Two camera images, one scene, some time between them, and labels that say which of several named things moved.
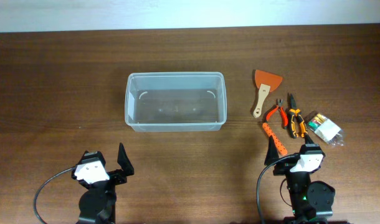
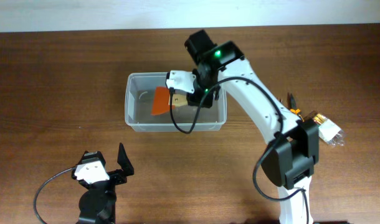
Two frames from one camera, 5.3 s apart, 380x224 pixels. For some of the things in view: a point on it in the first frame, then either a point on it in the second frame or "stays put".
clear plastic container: x=175 y=101 stays put
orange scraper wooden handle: x=265 y=82 → x=161 y=103
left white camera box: x=93 y=172 stays put
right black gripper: x=271 y=154 → x=194 y=98
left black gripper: x=118 y=175 stays put
